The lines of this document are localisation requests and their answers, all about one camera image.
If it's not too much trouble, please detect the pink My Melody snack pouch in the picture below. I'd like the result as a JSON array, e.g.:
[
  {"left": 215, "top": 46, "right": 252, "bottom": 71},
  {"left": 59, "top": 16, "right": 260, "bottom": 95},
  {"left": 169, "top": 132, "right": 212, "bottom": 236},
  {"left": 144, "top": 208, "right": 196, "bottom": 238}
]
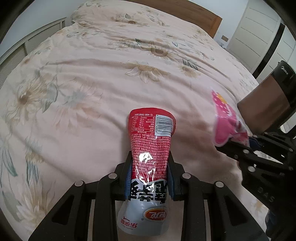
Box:
[{"left": 211, "top": 90, "right": 250, "bottom": 147}]

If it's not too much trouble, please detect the red white snack pouch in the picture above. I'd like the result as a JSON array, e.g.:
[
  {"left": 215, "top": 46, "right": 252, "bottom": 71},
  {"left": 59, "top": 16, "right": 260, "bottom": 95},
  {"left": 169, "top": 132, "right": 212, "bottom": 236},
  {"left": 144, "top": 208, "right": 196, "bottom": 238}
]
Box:
[{"left": 117, "top": 108, "right": 176, "bottom": 237}]

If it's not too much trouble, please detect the floral beige bedspread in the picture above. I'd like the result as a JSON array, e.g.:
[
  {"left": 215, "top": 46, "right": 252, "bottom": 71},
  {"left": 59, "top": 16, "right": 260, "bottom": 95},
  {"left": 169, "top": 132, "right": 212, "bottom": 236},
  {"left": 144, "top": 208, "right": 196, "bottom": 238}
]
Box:
[{"left": 1, "top": 1, "right": 267, "bottom": 240}]

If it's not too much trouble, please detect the white wardrobe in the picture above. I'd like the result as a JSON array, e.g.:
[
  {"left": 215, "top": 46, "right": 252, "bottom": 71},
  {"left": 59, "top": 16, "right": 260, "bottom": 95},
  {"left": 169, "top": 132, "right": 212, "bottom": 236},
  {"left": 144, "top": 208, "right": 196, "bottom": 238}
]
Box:
[{"left": 227, "top": 1, "right": 295, "bottom": 83}]

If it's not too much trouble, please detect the wooden headboard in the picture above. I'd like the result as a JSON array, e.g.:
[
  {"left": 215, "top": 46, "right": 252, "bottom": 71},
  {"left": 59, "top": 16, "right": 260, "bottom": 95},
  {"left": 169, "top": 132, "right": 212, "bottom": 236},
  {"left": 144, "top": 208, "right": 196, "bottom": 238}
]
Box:
[{"left": 132, "top": 0, "right": 222, "bottom": 38}]

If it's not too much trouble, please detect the white radiator cover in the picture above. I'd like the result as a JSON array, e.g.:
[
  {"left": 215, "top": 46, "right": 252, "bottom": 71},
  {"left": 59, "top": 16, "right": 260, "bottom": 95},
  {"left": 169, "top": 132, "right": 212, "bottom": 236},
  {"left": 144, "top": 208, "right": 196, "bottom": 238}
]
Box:
[{"left": 1, "top": 18, "right": 66, "bottom": 87}]

